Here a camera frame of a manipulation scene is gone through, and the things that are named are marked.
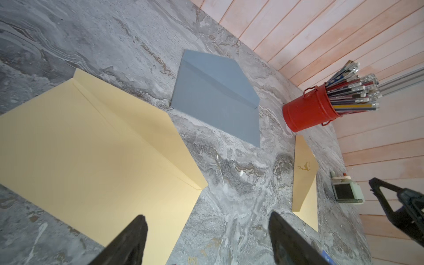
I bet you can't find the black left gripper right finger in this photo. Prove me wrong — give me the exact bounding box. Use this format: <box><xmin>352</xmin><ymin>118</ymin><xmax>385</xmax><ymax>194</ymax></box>
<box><xmin>268</xmin><ymin>212</ymin><xmax>335</xmax><ymax>265</ymax></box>

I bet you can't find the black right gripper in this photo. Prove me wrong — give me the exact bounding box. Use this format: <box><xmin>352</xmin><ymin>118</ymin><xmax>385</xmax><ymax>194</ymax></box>
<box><xmin>369</xmin><ymin>178</ymin><xmax>424</xmax><ymax>247</ymax></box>

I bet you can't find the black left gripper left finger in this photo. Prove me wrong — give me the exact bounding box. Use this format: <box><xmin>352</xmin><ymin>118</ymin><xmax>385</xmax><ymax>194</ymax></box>
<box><xmin>89</xmin><ymin>215</ymin><xmax>148</xmax><ymax>265</ymax></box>

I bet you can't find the yellow envelope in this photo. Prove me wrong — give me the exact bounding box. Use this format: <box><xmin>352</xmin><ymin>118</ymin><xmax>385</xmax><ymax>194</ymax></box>
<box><xmin>1</xmin><ymin>69</ymin><xmax>208</xmax><ymax>265</ymax></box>
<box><xmin>292</xmin><ymin>135</ymin><xmax>319</xmax><ymax>231</ymax></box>

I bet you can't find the grey paper envelope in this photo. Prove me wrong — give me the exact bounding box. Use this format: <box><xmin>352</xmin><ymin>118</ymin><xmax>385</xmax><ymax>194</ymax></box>
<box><xmin>171</xmin><ymin>50</ymin><xmax>260</xmax><ymax>147</ymax></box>

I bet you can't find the bunch of pencils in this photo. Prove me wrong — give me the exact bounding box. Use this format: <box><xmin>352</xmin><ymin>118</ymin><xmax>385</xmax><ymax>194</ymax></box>
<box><xmin>325</xmin><ymin>60</ymin><xmax>382</xmax><ymax>116</ymax></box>

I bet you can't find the red pencil cup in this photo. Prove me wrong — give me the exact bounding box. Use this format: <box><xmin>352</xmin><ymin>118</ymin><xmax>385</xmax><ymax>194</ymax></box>
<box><xmin>282</xmin><ymin>85</ymin><xmax>340</xmax><ymax>132</ymax></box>

